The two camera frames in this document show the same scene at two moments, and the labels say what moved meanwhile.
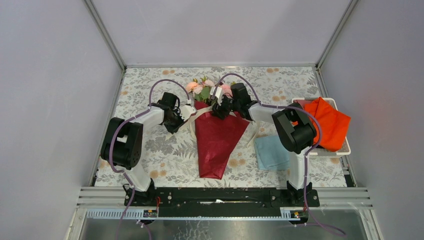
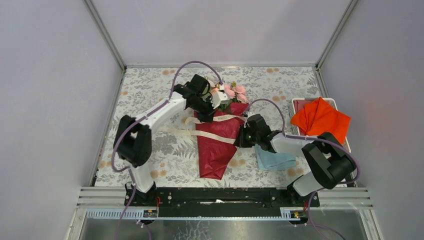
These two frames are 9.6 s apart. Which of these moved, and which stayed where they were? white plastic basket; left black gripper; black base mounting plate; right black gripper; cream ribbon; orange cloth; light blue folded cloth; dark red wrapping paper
Moved: left black gripper; cream ribbon; right black gripper
Stayed: white plastic basket; orange cloth; dark red wrapping paper; light blue folded cloth; black base mounting plate
